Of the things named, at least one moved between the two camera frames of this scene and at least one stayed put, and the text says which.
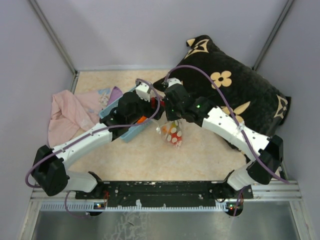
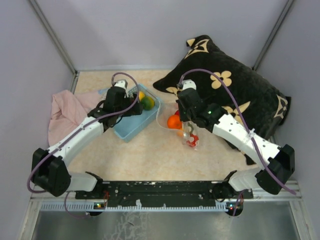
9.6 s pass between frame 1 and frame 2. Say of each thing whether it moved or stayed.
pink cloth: stayed
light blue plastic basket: moved
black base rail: stayed
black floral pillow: stayed
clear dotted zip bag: moved
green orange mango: moved
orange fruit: moved
